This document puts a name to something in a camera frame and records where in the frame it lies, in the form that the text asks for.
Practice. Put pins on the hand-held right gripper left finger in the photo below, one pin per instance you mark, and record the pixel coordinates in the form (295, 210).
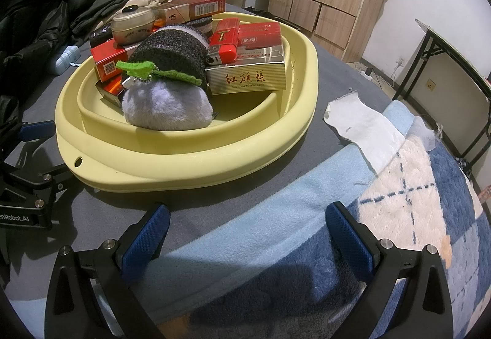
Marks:
(147, 237)

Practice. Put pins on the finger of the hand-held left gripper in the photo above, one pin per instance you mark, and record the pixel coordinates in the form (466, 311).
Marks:
(46, 178)
(38, 130)

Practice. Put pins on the black jacket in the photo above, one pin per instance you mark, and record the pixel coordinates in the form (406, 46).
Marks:
(42, 16)

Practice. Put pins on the yellow wall socket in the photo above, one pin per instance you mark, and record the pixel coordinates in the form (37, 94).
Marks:
(430, 85)

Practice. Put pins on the white cloth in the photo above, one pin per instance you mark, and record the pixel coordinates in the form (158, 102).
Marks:
(368, 128)

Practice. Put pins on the black pouch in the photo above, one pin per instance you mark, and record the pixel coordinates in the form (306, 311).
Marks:
(100, 37)

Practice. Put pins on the round tin with black knob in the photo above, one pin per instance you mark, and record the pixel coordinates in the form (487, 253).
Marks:
(132, 28)

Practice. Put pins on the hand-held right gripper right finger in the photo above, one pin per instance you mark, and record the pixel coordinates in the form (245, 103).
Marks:
(347, 235)

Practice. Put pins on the light blue case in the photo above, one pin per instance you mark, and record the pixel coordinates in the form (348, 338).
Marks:
(67, 59)

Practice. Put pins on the red lighter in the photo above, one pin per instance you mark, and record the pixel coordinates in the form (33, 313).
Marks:
(224, 41)

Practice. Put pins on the yellow plastic basin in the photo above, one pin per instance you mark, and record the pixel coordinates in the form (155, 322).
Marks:
(184, 154)

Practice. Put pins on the red and silver carton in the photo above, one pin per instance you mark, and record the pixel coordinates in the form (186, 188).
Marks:
(249, 74)

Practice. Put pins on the long brown carton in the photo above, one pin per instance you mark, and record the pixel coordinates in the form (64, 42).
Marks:
(191, 9)

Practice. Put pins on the blue plaid blanket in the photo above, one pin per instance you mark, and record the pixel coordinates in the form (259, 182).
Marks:
(307, 216)

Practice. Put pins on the dark brown box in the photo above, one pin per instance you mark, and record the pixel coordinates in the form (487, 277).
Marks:
(111, 91)

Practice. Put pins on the pink package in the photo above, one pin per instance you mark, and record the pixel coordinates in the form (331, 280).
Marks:
(486, 195)

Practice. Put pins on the black folding table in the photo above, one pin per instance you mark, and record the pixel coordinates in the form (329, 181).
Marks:
(452, 66)

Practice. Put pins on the dark green clothing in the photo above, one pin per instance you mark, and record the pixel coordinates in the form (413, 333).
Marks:
(99, 9)

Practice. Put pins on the white power strip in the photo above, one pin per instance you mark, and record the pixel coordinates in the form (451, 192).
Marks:
(369, 72)

